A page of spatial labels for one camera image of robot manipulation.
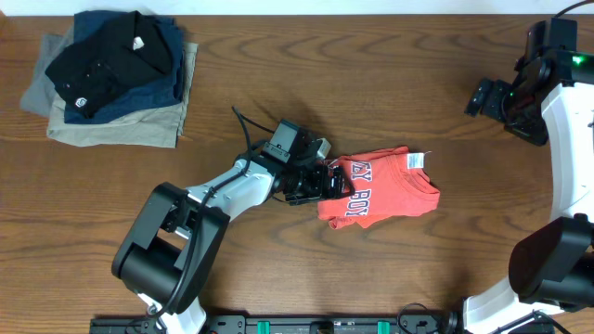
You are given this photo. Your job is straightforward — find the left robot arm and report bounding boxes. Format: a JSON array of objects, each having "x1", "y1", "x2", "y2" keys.
[{"x1": 111, "y1": 150, "x2": 355, "y2": 333}]

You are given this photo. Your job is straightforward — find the red soccer t-shirt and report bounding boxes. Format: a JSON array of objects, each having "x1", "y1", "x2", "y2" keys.
[{"x1": 317, "y1": 146, "x2": 440, "y2": 229}]

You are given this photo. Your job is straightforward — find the grey folded garment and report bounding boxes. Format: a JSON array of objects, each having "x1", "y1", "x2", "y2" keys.
[{"x1": 19, "y1": 27, "x2": 74, "y2": 118}]

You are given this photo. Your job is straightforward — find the black folded polo shirt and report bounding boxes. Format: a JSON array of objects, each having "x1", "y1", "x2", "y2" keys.
[{"x1": 45, "y1": 11, "x2": 173, "y2": 120}]

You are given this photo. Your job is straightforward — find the khaki folded garment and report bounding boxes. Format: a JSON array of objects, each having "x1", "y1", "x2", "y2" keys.
[{"x1": 46, "y1": 43, "x2": 199, "y2": 148}]

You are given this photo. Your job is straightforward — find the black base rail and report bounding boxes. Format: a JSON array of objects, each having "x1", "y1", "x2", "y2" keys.
[{"x1": 89, "y1": 314, "x2": 556, "y2": 334}]

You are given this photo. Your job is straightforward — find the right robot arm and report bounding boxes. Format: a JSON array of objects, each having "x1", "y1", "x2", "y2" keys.
[{"x1": 443, "y1": 47, "x2": 593, "y2": 333}]

